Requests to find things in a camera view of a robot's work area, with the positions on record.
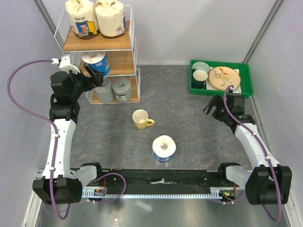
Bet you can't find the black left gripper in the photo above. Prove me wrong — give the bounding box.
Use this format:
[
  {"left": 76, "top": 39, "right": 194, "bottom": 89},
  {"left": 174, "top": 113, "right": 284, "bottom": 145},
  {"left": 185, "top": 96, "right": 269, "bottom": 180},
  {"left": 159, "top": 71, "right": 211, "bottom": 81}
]
[{"left": 67, "top": 63, "right": 104, "bottom": 100}]

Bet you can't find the grey paper roll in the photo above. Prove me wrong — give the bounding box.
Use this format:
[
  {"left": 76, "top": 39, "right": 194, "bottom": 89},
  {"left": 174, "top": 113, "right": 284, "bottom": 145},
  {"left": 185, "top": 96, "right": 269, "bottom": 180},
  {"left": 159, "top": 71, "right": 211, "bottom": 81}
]
[
  {"left": 95, "top": 78, "right": 115, "bottom": 104},
  {"left": 112, "top": 77, "right": 133, "bottom": 102}
]

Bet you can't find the white blue paper roll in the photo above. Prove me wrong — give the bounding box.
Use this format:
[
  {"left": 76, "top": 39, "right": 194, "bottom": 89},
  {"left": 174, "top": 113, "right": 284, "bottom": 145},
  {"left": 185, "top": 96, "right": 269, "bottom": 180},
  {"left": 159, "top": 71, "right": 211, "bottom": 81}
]
[
  {"left": 152, "top": 135, "right": 176, "bottom": 163},
  {"left": 81, "top": 51, "right": 111, "bottom": 76}
]

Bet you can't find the beige paper roll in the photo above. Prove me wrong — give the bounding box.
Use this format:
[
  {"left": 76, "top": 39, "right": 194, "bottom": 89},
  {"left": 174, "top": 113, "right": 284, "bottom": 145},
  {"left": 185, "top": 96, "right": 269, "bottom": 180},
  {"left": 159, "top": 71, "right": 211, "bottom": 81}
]
[
  {"left": 95, "top": 0, "right": 127, "bottom": 38},
  {"left": 65, "top": 0, "right": 100, "bottom": 39}
]

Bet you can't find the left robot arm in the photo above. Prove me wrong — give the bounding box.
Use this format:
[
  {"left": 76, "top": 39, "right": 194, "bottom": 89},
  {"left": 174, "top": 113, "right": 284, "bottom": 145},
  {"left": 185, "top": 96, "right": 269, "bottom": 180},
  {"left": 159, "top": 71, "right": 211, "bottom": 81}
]
[{"left": 32, "top": 65, "right": 105, "bottom": 205}]

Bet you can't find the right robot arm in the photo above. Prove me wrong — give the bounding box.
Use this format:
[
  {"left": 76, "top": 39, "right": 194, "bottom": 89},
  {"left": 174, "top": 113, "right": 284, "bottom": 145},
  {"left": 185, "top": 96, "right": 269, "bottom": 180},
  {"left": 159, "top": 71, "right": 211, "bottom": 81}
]
[{"left": 203, "top": 93, "right": 292, "bottom": 205}]

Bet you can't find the orange floral plate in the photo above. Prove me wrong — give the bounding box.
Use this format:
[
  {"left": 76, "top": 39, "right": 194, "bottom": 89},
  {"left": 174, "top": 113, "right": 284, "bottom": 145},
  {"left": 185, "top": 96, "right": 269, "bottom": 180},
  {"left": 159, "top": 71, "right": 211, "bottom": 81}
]
[{"left": 208, "top": 66, "right": 241, "bottom": 91}]

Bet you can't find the green plastic tray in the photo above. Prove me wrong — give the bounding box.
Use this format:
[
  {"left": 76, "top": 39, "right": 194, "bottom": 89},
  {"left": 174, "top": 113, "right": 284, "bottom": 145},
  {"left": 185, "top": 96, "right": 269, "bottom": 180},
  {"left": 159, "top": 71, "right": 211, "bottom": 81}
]
[{"left": 189, "top": 60, "right": 254, "bottom": 98}]

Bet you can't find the dark green white cup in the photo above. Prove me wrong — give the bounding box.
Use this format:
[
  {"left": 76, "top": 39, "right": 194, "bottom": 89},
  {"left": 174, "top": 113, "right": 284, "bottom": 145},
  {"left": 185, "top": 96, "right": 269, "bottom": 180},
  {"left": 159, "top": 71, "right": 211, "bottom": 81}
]
[{"left": 192, "top": 70, "right": 208, "bottom": 89}]

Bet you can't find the light green bowl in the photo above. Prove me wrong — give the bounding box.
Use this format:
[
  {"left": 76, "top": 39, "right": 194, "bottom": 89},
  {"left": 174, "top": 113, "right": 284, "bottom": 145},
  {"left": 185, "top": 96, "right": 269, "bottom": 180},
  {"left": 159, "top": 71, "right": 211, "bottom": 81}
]
[{"left": 192, "top": 61, "right": 210, "bottom": 73}]

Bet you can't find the yellow ceramic mug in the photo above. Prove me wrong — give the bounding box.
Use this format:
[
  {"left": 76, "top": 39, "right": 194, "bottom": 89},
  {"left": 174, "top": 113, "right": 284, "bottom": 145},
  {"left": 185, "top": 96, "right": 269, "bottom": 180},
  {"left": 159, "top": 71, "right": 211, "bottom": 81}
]
[{"left": 132, "top": 109, "right": 155, "bottom": 130}]

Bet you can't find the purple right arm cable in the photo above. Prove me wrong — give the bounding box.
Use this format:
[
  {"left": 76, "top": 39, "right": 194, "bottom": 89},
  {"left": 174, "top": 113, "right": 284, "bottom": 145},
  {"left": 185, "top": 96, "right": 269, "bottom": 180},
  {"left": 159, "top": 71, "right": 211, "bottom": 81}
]
[{"left": 223, "top": 85, "right": 282, "bottom": 223}]

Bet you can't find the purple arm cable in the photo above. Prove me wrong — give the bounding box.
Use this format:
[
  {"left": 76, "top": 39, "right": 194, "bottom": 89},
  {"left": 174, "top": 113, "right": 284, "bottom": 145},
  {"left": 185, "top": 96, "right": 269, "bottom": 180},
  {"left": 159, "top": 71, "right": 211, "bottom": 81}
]
[
  {"left": 223, "top": 85, "right": 282, "bottom": 223},
  {"left": 7, "top": 59, "right": 71, "bottom": 220}
]

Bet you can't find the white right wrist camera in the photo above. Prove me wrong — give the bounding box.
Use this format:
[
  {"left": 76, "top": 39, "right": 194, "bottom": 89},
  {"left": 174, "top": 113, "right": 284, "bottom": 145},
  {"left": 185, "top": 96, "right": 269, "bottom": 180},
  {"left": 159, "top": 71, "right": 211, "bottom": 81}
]
[{"left": 228, "top": 85, "right": 240, "bottom": 94}]

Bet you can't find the white wire three-tier shelf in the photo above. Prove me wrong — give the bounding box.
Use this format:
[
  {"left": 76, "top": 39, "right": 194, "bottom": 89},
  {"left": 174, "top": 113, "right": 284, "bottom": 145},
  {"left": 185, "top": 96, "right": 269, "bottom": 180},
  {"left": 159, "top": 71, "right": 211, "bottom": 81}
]
[{"left": 54, "top": 5, "right": 141, "bottom": 103}]

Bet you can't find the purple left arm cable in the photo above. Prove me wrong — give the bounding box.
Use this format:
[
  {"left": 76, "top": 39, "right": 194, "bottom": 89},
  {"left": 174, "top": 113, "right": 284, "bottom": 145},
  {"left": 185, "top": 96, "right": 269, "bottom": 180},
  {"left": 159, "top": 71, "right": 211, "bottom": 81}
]
[{"left": 7, "top": 59, "right": 71, "bottom": 220}]

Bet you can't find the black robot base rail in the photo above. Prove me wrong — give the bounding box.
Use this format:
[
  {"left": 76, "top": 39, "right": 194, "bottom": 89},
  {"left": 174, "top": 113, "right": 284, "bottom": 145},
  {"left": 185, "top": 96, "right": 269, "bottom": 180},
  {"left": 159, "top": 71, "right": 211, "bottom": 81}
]
[{"left": 101, "top": 169, "right": 238, "bottom": 192}]

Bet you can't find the grey slotted cable duct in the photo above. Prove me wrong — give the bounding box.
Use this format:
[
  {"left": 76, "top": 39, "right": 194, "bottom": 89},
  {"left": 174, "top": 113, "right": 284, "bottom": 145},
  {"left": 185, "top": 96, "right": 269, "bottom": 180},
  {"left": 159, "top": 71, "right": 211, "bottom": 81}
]
[{"left": 82, "top": 187, "right": 222, "bottom": 200}]

